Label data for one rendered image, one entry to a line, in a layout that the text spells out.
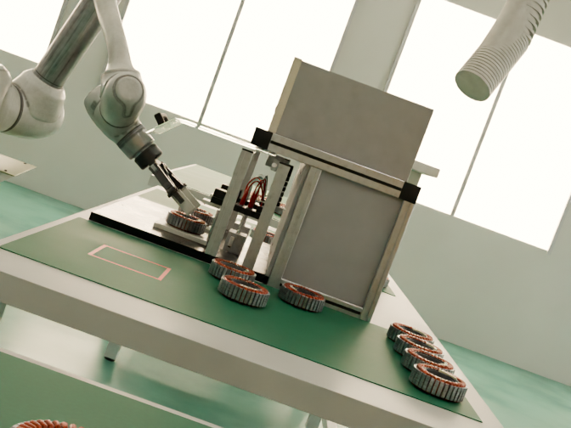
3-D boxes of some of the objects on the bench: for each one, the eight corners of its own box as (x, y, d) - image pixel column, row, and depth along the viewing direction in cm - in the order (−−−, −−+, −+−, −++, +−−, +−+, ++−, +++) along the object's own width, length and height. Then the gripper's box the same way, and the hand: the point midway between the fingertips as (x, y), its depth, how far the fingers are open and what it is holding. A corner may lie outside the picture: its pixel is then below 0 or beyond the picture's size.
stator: (161, 223, 234) (166, 211, 233) (167, 219, 245) (172, 207, 245) (200, 238, 234) (206, 225, 234) (205, 233, 245) (209, 221, 245)
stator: (174, 216, 258) (178, 204, 257) (178, 212, 269) (182, 201, 268) (210, 228, 258) (214, 217, 258) (212, 224, 270) (216, 213, 269)
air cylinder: (222, 249, 236) (228, 230, 236) (223, 245, 244) (230, 228, 243) (239, 256, 236) (246, 236, 236) (240, 252, 244) (247, 233, 243)
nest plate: (152, 226, 232) (154, 222, 232) (161, 221, 247) (162, 216, 247) (205, 245, 232) (206, 241, 232) (210, 239, 247) (212, 234, 247)
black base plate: (87, 219, 219) (91, 211, 219) (133, 201, 283) (135, 194, 283) (262, 283, 221) (265, 274, 220) (268, 250, 284) (270, 244, 284)
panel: (264, 275, 219) (306, 164, 217) (270, 244, 285) (302, 159, 283) (268, 277, 219) (310, 166, 217) (274, 245, 285) (305, 160, 283)
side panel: (266, 285, 219) (310, 166, 216) (266, 284, 222) (310, 166, 219) (370, 323, 219) (415, 204, 217) (368, 320, 222) (413, 203, 220)
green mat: (-3, 247, 157) (-3, 246, 157) (78, 217, 217) (79, 216, 217) (482, 423, 159) (483, 421, 159) (428, 345, 220) (429, 344, 220)
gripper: (146, 142, 225) (200, 205, 226) (160, 142, 250) (208, 198, 251) (125, 160, 225) (178, 223, 227) (140, 159, 250) (189, 215, 252)
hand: (192, 207), depth 239 cm, fingers open, 13 cm apart
